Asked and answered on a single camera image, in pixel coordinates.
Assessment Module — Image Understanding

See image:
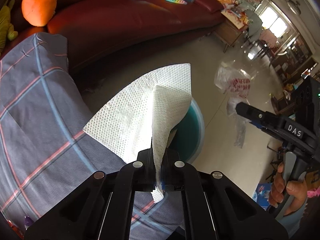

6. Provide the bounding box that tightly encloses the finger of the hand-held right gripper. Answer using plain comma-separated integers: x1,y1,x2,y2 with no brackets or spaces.
249,120,283,137
235,102,287,129

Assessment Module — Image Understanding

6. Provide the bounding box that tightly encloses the grey covered chair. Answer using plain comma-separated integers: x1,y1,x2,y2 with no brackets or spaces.
247,12,265,43

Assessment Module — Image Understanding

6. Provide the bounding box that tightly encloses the white paper towel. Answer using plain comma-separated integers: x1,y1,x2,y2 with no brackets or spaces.
83,63,193,203

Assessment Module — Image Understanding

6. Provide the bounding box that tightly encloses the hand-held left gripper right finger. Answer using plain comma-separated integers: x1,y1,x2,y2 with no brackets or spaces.
160,148,287,240

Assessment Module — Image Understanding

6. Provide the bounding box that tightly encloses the wooden side table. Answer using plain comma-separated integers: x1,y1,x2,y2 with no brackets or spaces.
214,5,250,53

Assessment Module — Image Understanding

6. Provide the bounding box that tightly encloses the grey plaid tablecloth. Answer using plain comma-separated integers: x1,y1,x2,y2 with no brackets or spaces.
0,32,184,235

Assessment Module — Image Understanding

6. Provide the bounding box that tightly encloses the green plush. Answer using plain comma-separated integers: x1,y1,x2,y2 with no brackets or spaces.
0,0,18,55

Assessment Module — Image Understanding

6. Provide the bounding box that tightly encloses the clear red-printed plastic bag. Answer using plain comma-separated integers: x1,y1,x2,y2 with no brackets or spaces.
214,65,252,149

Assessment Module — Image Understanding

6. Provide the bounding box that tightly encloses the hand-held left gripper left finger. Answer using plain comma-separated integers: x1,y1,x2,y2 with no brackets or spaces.
24,149,157,240

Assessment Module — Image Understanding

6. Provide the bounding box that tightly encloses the orange carrot rabbit plush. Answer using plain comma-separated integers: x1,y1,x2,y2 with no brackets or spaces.
21,0,58,27

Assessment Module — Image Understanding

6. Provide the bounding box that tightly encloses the colourful box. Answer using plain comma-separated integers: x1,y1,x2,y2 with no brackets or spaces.
254,184,272,207

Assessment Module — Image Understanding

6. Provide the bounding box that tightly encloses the person's right hand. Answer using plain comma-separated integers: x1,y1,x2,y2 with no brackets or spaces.
269,161,308,215

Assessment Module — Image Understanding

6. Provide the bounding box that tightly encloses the ceiling lamp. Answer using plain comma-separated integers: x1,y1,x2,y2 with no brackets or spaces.
287,0,300,14

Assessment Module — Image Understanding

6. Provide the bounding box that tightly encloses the dark red leather sofa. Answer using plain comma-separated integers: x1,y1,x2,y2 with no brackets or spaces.
7,0,225,70

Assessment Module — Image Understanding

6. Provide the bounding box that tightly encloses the teal plastic basin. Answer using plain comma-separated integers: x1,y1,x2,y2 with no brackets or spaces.
170,99,206,163

